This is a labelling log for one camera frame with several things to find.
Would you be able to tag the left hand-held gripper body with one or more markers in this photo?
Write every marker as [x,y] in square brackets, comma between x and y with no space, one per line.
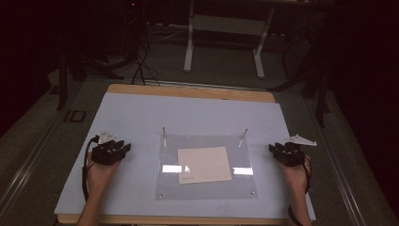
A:
[105,154]

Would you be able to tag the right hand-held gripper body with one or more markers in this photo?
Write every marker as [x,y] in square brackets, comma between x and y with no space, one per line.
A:
[293,152]

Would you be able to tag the person's left hand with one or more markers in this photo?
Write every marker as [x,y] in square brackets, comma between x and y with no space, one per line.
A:
[100,175]

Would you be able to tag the person's right hand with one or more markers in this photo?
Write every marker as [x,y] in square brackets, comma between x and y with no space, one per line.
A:
[296,177]

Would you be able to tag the white table mat board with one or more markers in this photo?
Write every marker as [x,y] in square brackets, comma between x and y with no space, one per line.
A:
[135,125]

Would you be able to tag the thin metal pin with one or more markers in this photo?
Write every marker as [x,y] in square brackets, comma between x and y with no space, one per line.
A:
[164,136]
[242,138]

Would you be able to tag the black floor socket box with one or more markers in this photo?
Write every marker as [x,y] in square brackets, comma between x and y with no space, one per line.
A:
[74,116]

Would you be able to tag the clear acrylic plate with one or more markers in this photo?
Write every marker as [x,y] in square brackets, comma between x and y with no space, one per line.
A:
[169,188]

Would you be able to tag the black stand legs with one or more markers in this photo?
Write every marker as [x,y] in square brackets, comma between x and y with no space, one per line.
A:
[66,72]
[316,84]

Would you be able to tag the beige paper card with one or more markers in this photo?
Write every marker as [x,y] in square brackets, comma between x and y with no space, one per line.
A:
[204,164]

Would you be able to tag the white metal stand frame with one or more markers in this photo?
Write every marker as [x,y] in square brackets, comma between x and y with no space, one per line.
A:
[226,25]

